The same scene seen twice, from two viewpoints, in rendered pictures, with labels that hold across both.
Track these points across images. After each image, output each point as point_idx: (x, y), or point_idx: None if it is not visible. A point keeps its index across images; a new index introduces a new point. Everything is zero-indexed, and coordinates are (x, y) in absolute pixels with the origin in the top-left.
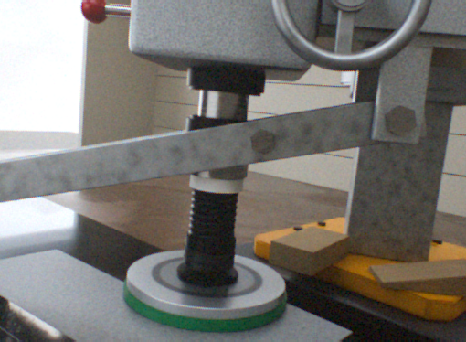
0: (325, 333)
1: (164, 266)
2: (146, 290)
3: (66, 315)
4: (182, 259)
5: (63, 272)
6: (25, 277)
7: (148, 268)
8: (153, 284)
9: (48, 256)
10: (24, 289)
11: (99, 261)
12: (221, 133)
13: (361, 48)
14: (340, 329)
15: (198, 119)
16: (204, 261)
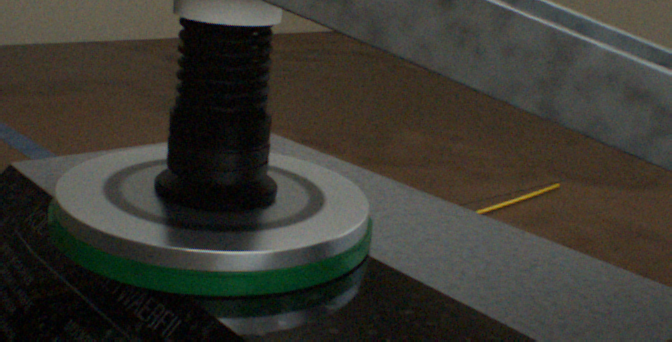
0: (58, 165)
1: (299, 210)
2: (330, 173)
3: (440, 212)
4: (255, 225)
5: (510, 289)
6: (569, 279)
7: (331, 208)
8: (319, 180)
9: (589, 341)
10: (542, 254)
11: (456, 320)
12: None
13: None
14: (25, 166)
15: None
16: None
